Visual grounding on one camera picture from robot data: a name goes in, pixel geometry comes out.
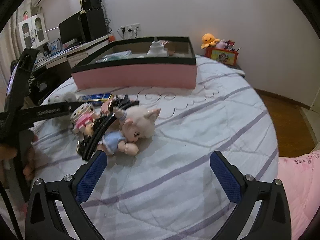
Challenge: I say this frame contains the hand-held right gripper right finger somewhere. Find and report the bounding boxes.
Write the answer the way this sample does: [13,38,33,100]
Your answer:
[209,151,292,240]

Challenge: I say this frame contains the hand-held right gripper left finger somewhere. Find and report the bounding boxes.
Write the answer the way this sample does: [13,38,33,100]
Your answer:
[24,151,107,240]

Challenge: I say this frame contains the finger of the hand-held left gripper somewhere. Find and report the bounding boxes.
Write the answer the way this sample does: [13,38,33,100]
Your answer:
[4,47,41,112]
[17,101,76,126]

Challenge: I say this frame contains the pink dress doll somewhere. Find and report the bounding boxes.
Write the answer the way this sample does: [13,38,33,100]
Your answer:
[71,102,97,133]

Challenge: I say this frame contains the black flowered hairband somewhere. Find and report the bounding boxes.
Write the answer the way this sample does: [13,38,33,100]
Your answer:
[76,95,140,161]

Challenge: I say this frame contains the cat ear doll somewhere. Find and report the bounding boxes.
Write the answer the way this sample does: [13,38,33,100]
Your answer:
[99,106,162,156]

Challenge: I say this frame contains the green round dish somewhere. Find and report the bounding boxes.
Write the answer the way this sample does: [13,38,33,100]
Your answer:
[96,51,132,63]

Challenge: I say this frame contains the pink storage box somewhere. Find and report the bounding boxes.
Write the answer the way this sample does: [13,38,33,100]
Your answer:
[71,37,197,90]

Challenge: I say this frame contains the person's left hand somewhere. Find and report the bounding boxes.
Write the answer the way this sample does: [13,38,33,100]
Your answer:
[0,132,38,188]

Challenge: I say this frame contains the white plush toy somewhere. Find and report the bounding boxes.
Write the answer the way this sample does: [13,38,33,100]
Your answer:
[49,92,77,104]

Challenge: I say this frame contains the black office chair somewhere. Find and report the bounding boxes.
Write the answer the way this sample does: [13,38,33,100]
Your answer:
[27,65,73,105]

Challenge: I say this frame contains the blue and white box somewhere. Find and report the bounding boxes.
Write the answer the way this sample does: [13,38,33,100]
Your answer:
[49,40,62,54]

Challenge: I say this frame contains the blue flat packet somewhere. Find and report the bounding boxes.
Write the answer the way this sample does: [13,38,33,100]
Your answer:
[78,94,113,104]

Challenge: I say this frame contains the white glass-door cabinet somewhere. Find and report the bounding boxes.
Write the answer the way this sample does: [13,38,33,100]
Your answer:
[17,12,49,50]

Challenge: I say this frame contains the white desk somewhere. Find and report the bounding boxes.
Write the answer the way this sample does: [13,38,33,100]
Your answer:
[32,34,115,80]

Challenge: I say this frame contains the black computer monitor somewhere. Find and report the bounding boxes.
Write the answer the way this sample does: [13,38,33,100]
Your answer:
[59,14,84,44]

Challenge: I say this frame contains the pink quilt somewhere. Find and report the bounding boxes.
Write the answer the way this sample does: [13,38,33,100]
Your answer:
[277,149,320,240]

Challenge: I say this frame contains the black computer tower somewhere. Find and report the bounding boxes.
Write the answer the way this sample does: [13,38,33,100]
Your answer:
[80,9,108,42]

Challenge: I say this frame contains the black speaker box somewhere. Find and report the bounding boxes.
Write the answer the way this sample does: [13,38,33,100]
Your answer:
[81,0,102,12]

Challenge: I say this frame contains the red toy box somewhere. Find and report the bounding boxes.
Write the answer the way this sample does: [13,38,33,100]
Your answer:
[205,47,239,66]

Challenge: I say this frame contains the toys in red box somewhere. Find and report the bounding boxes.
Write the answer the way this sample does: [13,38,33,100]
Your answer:
[226,40,242,52]

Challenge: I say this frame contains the orange octopus plush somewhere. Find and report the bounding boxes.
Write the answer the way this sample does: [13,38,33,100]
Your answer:
[201,33,220,49]

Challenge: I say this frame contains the white wall outlet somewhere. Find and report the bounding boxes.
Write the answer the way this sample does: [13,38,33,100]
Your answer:
[120,24,141,32]

